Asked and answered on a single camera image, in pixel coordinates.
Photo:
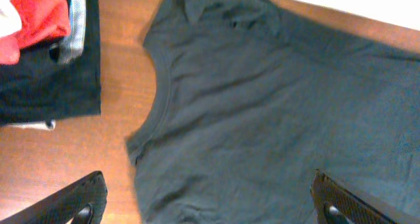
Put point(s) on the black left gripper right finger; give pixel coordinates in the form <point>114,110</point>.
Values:
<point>336,201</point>

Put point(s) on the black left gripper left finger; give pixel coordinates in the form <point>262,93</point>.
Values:
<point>83,201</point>

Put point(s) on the black Nike t-shirt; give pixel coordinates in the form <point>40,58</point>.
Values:
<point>252,99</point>

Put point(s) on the grey-green folded garment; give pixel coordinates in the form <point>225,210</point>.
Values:
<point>48,125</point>

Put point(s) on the black folded garment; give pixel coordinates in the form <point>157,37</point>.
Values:
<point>54,81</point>

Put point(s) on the red folded garment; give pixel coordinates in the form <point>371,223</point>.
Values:
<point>41,20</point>

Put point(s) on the white crumpled garment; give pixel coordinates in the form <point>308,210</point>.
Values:
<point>10,19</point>

